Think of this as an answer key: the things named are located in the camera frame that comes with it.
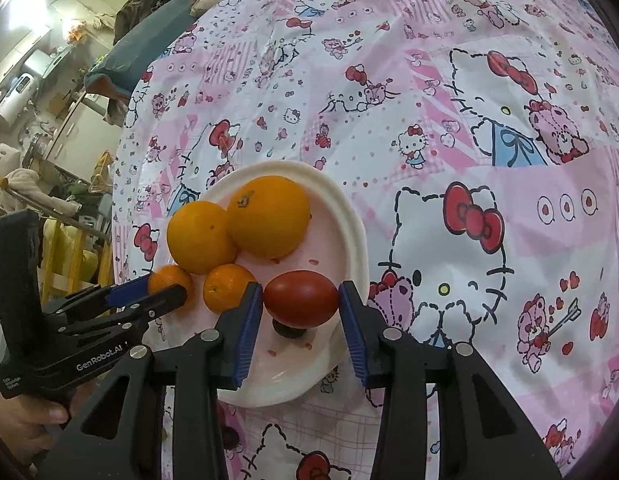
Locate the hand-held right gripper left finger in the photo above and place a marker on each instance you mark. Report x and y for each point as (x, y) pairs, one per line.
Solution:
(244, 332)

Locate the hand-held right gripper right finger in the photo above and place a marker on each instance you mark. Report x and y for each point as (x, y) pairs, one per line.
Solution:
(353, 332)

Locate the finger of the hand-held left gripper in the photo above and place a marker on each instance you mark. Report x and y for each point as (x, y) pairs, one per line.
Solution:
(154, 301)
(127, 289)

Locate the small mandarin orange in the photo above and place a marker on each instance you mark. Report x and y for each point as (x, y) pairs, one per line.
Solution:
(170, 280)
(228, 287)
(202, 237)

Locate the large red tomato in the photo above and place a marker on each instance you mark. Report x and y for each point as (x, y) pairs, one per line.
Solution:
(300, 300)

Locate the pink strawberry-print plate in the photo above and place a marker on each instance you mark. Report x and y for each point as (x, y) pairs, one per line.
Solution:
(334, 240)

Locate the large orange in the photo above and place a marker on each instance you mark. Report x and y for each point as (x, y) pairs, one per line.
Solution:
(268, 216)

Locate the person's left hand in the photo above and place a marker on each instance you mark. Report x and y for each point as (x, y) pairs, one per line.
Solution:
(24, 422)

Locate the beige plush towel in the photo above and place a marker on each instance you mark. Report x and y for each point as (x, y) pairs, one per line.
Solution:
(34, 187)

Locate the kitchen counter cabinet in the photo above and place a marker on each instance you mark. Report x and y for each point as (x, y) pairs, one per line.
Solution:
(84, 130)

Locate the pink cartoon printed blanket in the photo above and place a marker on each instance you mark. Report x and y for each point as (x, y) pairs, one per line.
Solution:
(439, 160)

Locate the white water heater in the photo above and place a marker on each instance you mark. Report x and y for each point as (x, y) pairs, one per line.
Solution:
(11, 100)

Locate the blue-grey cushion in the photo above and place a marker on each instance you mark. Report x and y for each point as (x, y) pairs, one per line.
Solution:
(129, 57)

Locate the range hood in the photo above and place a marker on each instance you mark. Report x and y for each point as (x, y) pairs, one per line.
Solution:
(39, 65)

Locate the orange hanging plastic bag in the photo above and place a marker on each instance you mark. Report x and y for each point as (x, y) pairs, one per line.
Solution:
(74, 32)

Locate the patterned clothes pile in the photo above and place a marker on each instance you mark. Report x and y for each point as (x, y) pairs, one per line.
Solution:
(154, 7)

